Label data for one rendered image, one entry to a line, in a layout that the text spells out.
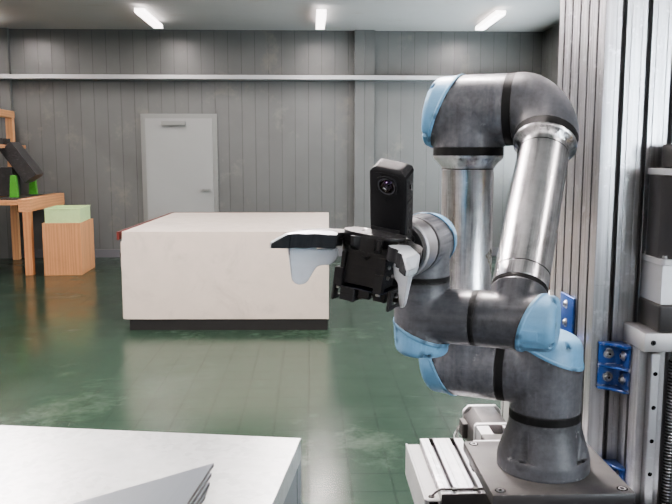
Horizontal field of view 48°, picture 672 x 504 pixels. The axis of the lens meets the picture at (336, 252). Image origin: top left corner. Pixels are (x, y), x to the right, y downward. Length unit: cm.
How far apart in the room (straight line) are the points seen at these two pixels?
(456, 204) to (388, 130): 1046
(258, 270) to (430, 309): 576
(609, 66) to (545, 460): 68
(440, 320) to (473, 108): 38
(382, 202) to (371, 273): 9
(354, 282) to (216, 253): 592
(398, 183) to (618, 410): 80
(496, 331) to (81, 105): 1134
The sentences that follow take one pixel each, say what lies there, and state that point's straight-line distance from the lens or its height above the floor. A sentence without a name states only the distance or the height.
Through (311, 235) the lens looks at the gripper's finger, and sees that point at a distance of 82.
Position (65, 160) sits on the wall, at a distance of 1220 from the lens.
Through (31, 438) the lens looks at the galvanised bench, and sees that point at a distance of 150.
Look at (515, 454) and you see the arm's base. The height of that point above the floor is 107.
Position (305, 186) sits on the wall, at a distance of 1164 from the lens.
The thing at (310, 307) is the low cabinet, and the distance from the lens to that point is 677.
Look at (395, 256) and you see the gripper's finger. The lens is 79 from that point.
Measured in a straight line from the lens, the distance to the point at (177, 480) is 120.
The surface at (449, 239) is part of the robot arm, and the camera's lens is 103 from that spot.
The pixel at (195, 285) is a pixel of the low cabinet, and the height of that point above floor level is 41.
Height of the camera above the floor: 155
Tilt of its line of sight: 7 degrees down
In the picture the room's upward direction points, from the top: straight up
